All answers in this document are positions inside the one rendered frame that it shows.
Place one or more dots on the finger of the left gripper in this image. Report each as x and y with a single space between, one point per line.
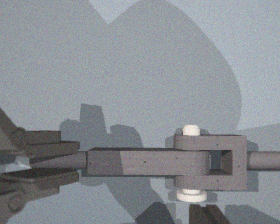
19 187
32 144

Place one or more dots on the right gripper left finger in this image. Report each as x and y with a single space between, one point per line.
198 215

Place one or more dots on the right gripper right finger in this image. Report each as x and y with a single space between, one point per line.
215 214

